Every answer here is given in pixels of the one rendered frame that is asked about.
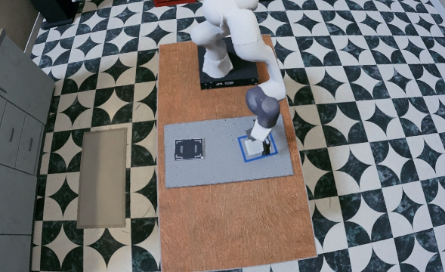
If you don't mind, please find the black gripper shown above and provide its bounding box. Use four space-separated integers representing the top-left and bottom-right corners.
253 119 270 156

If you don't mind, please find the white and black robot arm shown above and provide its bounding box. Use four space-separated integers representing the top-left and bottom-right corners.
190 0 287 142

